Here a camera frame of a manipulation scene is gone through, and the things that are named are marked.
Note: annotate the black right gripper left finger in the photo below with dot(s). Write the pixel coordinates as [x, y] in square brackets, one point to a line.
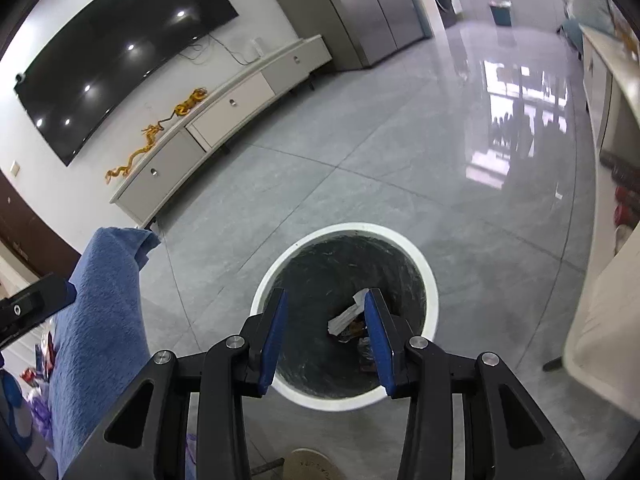
[144, 434]

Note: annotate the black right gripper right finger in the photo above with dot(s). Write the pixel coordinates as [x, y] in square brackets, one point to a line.
[506, 435]

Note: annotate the brown orange snack bag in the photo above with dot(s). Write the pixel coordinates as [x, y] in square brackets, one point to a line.
[354, 334]

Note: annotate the white tissue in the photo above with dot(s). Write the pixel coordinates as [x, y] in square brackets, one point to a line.
[337, 324]

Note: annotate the white round trash bin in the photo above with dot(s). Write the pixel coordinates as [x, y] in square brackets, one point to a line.
[326, 363]

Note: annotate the blue gloved left hand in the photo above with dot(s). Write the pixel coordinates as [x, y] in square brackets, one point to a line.
[16, 412]

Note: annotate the dark brown entrance door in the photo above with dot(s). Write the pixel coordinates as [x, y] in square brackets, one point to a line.
[30, 238]

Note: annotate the blue fluffy rug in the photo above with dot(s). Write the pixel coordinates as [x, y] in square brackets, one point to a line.
[99, 340]

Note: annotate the purple crumpled wrapper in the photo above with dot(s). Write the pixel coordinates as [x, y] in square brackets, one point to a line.
[38, 400]

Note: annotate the white tv cabinet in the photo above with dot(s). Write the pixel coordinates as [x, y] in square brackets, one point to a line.
[187, 145]

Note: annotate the white sofa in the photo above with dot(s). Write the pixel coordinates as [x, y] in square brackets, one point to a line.
[602, 347]

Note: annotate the golden dragon ornament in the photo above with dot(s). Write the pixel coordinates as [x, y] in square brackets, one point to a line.
[151, 134]

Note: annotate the small blue waste bin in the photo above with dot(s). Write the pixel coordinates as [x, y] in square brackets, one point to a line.
[501, 13]

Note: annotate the grey steel refrigerator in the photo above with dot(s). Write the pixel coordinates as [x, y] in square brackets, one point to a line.
[378, 29]

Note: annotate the black wall television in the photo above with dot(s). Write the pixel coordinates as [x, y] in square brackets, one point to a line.
[100, 56]

